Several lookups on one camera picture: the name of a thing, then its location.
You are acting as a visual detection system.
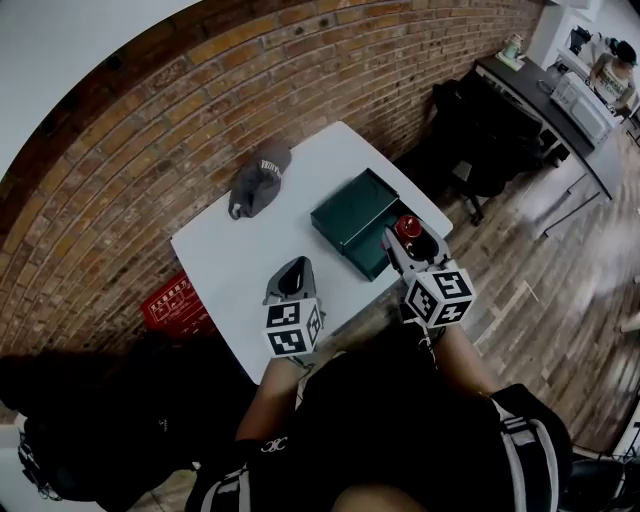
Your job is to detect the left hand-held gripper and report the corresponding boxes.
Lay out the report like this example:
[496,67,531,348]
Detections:
[262,256,324,359]

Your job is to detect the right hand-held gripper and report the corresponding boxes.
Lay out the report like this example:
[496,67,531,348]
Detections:
[382,221,476,329]

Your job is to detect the small red object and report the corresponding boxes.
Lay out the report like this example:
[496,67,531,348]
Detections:
[393,214,424,257]

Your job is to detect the dark green box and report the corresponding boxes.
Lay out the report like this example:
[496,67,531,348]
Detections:
[309,167,427,283]

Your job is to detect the person's left forearm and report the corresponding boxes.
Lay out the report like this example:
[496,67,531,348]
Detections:
[234,356,302,444]

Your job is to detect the person's right forearm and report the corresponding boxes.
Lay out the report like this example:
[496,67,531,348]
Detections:
[424,324,502,399]

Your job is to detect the red plastic crate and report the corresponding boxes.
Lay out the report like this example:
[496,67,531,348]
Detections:
[140,271,219,334]

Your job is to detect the grey baseball cap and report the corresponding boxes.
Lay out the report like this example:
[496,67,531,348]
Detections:
[227,139,293,221]

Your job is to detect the black office chair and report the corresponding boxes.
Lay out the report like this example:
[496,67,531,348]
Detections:
[398,78,547,227]
[0,324,261,512]

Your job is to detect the person's black striped shirt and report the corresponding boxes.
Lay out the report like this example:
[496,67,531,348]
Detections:
[184,324,574,512]

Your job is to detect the black desk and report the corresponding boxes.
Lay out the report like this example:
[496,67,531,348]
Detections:
[471,53,617,202]

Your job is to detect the white microwave oven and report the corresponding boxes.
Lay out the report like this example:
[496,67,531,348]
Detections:
[549,71,615,149]

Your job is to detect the mint green kettle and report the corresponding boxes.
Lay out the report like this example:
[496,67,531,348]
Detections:
[498,33,527,67]

